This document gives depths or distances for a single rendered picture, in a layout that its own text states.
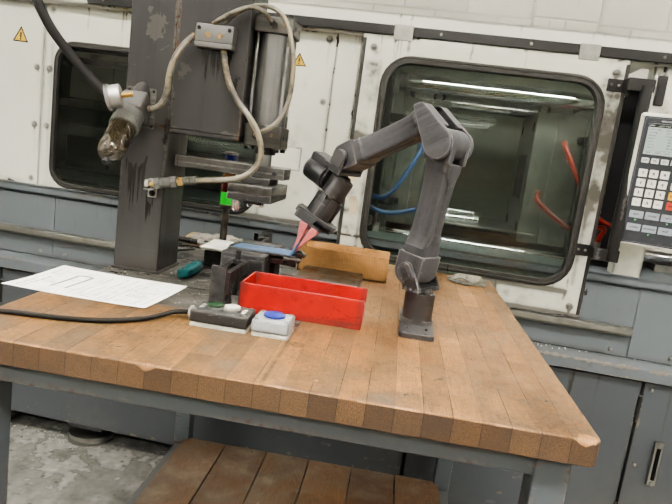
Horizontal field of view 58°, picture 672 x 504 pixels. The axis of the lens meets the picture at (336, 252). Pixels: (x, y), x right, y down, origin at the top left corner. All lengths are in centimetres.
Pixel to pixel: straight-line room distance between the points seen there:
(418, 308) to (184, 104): 69
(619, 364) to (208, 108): 147
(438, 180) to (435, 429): 53
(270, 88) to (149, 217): 41
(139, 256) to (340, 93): 90
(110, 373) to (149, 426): 148
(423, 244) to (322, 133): 90
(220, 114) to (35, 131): 118
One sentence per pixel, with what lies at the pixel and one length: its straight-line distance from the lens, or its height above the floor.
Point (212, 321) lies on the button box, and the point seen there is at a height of 91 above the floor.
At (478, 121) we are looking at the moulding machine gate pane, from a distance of 198.
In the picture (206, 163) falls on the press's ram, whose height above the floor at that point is 117.
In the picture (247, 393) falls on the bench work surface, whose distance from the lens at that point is 90.
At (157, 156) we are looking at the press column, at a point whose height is 117.
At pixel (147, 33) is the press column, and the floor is 144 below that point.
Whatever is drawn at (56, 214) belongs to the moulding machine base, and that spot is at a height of 88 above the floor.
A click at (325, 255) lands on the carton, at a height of 95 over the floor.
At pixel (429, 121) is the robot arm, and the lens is 122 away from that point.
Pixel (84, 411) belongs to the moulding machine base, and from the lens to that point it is 255.
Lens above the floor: 124
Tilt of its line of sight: 10 degrees down
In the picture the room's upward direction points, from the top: 8 degrees clockwise
